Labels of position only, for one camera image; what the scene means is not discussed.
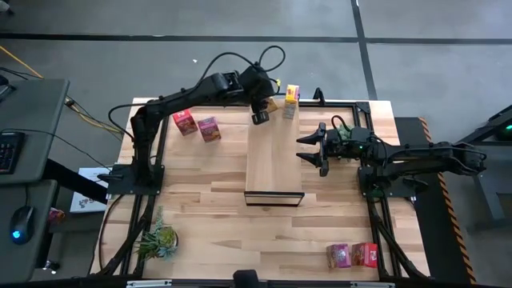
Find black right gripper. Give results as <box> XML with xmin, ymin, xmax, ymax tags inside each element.
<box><xmin>296</xmin><ymin>122</ymin><xmax>377</xmax><ymax>178</ymax></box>

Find black keyboard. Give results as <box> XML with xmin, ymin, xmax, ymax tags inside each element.
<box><xmin>0</xmin><ymin>130</ymin><xmax>26</xmax><ymax>175</ymax></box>

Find magenta Raisin Bran cereal box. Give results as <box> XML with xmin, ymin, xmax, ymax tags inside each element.
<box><xmin>326</xmin><ymin>242</ymin><xmax>352</xmax><ymax>270</ymax></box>
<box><xmin>197</xmin><ymin>115</ymin><xmax>222</xmax><ymax>143</ymax></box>

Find black aluminium rig frame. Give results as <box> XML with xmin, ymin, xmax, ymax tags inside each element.
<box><xmin>94</xmin><ymin>98</ymin><xmax>431</xmax><ymax>281</ymax></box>

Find grey desk top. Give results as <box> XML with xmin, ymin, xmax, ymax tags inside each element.
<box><xmin>0</xmin><ymin>179</ymin><xmax>59</xmax><ymax>284</ymax></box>
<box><xmin>0</xmin><ymin>78</ymin><xmax>70</xmax><ymax>186</ymax></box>

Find spiky green succulent plant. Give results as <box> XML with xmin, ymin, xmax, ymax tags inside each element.
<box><xmin>135</xmin><ymin>206</ymin><xmax>180</xmax><ymax>261</ymax></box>

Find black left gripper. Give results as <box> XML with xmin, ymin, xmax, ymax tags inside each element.
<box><xmin>239</xmin><ymin>66</ymin><xmax>277</xmax><ymax>126</ymax></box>

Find yellow cereal box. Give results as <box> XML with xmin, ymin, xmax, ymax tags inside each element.
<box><xmin>282</xmin><ymin>83</ymin><xmax>301</xmax><ymax>120</ymax></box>

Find yellow cable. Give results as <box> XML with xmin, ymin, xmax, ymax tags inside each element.
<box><xmin>0</xmin><ymin>44</ymin><xmax>44</xmax><ymax>80</ymax></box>

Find white paper box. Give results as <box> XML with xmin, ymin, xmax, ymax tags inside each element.
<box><xmin>70</xmin><ymin>166</ymin><xmax>112</xmax><ymax>214</ymax></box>

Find red Froot Loops cereal box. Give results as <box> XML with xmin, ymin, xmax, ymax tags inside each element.
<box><xmin>350</xmin><ymin>242</ymin><xmax>379</xmax><ymax>269</ymax></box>
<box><xmin>171</xmin><ymin>109</ymin><xmax>199</xmax><ymax>137</ymax></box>

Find black computer mouse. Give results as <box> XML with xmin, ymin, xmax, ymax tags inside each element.
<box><xmin>9</xmin><ymin>205</ymin><xmax>35</xmax><ymax>246</ymax></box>

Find wooden shelf with black frame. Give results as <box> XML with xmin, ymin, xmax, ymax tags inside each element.
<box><xmin>243</xmin><ymin>98</ymin><xmax>306</xmax><ymax>208</ymax></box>

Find black neighbouring rig stand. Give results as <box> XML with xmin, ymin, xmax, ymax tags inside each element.
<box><xmin>458</xmin><ymin>104</ymin><xmax>512</xmax><ymax>231</ymax></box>

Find black yellow hazard strip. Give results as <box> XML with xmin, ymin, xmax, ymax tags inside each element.
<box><xmin>418</xmin><ymin>116</ymin><xmax>478</xmax><ymax>284</ymax></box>

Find green plant in woven pot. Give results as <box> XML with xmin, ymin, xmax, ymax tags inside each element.
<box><xmin>334</xmin><ymin>122</ymin><xmax>355</xmax><ymax>162</ymax></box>

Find black floor mat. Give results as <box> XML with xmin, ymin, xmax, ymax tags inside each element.
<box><xmin>394</xmin><ymin>116</ymin><xmax>477</xmax><ymax>285</ymax></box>

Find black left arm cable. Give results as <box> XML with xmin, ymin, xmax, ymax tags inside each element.
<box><xmin>190</xmin><ymin>44</ymin><xmax>287</xmax><ymax>97</ymax></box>

